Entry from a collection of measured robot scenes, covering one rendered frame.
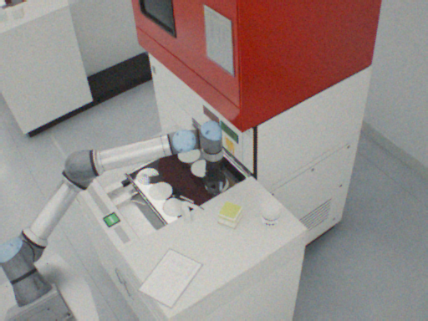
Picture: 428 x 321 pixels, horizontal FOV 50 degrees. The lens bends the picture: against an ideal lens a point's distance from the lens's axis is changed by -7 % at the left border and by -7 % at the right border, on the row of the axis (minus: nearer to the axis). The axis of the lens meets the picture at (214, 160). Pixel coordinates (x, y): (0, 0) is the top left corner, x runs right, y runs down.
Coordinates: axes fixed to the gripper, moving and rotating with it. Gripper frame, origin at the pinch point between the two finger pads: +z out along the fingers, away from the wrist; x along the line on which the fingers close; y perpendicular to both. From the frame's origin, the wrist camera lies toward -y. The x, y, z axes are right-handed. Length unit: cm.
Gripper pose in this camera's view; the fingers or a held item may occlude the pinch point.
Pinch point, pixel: (216, 193)
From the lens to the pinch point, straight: 202.2
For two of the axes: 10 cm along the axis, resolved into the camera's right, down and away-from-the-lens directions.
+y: 0.4, -7.2, 6.9
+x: -10.0, 0.1, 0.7
